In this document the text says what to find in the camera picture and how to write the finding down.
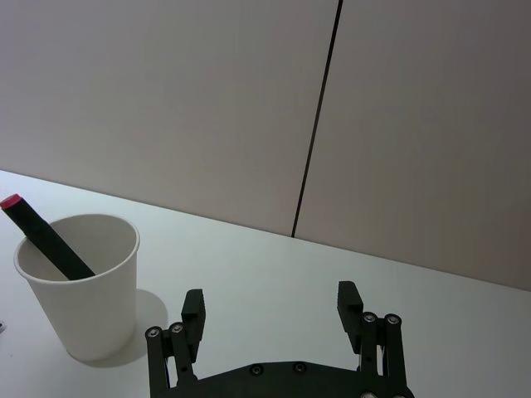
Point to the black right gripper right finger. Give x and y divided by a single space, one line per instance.
365 331

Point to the black marker with red cap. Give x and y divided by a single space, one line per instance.
45 240

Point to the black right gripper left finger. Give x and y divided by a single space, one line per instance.
191 331

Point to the white paper cup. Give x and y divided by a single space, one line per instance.
85 290

